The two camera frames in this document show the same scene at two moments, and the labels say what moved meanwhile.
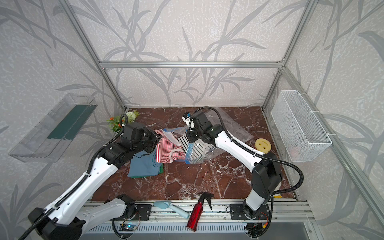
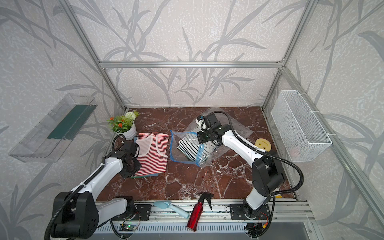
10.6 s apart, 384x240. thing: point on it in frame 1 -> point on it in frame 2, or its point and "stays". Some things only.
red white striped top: x=168 y=151 -> x=153 y=153
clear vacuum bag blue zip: x=174 y=145 stays
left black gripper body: x=148 y=142 -> x=128 y=171
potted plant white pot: x=114 y=122 stays
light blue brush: x=165 y=204 stays
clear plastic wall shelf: x=47 y=142 stays
